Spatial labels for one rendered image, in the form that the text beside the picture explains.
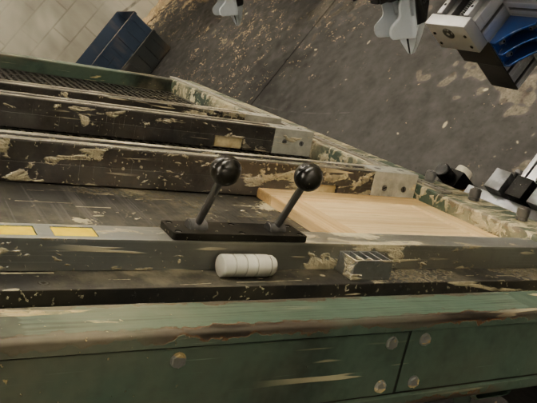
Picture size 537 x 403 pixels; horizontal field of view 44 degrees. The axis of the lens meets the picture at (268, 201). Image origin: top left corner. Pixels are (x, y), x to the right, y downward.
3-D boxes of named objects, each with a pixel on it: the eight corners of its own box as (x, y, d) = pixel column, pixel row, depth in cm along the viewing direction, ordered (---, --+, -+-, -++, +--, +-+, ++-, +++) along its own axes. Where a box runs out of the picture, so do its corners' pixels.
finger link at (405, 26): (387, 63, 101) (376, 3, 97) (417, 49, 103) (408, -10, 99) (400, 66, 99) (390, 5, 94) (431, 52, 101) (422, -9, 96)
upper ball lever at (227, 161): (209, 244, 87) (250, 171, 78) (183, 243, 85) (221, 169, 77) (202, 221, 89) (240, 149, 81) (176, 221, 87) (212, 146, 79)
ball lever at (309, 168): (287, 245, 93) (332, 178, 85) (264, 245, 91) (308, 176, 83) (278, 224, 95) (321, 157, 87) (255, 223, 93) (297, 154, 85)
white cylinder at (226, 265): (222, 281, 84) (276, 280, 88) (226, 258, 83) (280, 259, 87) (212, 271, 86) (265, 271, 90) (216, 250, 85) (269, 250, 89)
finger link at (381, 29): (375, 61, 104) (363, 1, 100) (404, 47, 106) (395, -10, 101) (387, 63, 101) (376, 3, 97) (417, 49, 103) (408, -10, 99)
